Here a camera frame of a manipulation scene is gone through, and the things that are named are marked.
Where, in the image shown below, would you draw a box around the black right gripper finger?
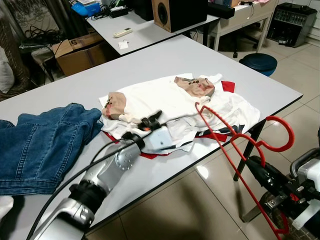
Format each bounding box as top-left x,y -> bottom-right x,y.
246,156 -> 291,193

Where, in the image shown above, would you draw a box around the brown cardboard box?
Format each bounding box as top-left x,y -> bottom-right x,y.
52,32 -> 109,77

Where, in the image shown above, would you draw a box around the beige desk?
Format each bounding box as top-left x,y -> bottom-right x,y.
206,0 -> 281,52

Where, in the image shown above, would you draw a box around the brown wooden speaker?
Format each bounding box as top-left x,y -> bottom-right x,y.
151,0 -> 209,34

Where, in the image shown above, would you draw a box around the grey table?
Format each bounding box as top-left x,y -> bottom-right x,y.
0,35 -> 304,240

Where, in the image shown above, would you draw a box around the white remote control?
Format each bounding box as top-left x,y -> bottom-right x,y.
113,27 -> 134,39

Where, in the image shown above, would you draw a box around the black power strip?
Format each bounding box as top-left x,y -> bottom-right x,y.
107,5 -> 132,19

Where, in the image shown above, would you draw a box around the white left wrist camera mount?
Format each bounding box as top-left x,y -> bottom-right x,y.
142,126 -> 175,152

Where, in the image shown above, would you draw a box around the blue plastic item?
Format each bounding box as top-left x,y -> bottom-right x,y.
70,0 -> 104,17

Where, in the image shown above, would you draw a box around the blue denim garment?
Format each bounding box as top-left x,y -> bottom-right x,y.
0,102 -> 105,197

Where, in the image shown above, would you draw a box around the white table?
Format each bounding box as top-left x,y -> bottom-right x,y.
85,0 -> 221,56

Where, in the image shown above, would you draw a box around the white printed garment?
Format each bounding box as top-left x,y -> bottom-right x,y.
99,74 -> 261,160

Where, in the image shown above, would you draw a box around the black electronic machine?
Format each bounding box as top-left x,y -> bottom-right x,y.
266,2 -> 319,49

